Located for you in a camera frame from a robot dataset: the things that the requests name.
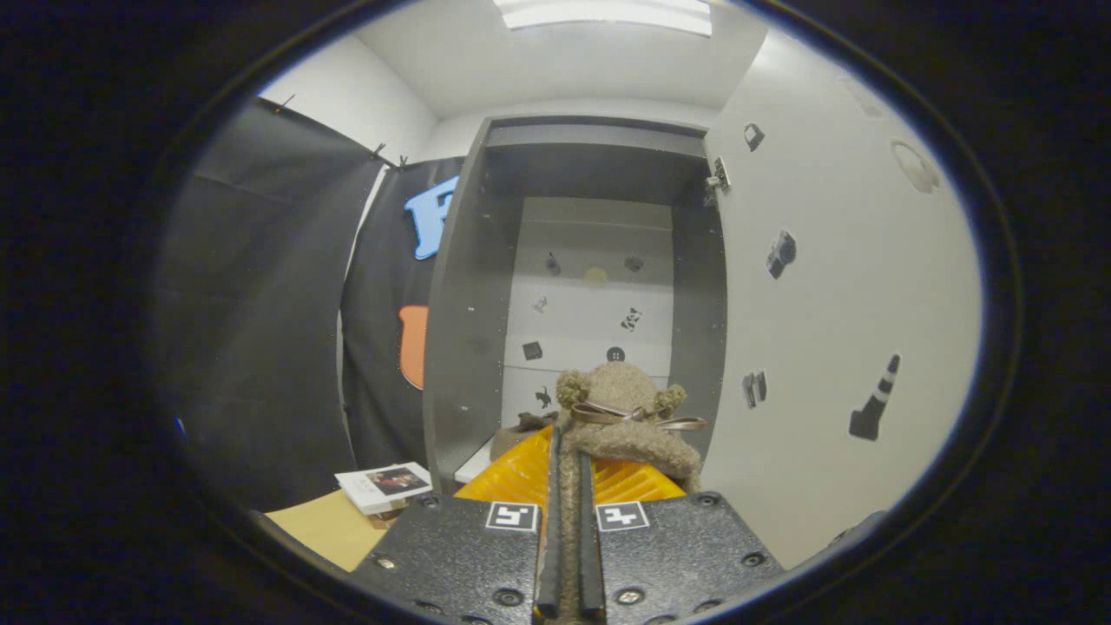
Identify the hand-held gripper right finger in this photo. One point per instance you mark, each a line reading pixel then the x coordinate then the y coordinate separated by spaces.
pixel 588 555

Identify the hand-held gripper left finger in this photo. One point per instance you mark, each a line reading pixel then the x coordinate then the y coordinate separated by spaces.
pixel 549 538

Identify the grey shoe cabinet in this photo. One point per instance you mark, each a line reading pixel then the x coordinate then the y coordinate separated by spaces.
pixel 469 304

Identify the metal door hinge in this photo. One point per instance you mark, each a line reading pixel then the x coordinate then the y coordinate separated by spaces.
pixel 717 180

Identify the brown book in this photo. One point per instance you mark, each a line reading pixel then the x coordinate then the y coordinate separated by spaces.
pixel 384 519

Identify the white book with photo cover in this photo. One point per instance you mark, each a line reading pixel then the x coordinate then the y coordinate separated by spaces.
pixel 382 486

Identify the black backdrop cloth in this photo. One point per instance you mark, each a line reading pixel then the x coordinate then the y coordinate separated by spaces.
pixel 260 304

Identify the long ceiling light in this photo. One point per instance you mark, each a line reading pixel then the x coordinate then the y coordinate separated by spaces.
pixel 608 13

